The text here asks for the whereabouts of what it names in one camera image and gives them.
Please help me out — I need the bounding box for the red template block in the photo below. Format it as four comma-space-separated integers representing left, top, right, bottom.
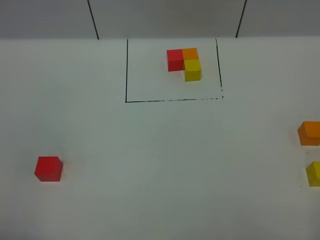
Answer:
166, 49, 184, 72

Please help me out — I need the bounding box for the yellow template block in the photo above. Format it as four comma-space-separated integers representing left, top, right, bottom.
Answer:
184, 59, 202, 82

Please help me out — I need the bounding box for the orange template block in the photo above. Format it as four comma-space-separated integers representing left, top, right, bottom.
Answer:
182, 48, 199, 60

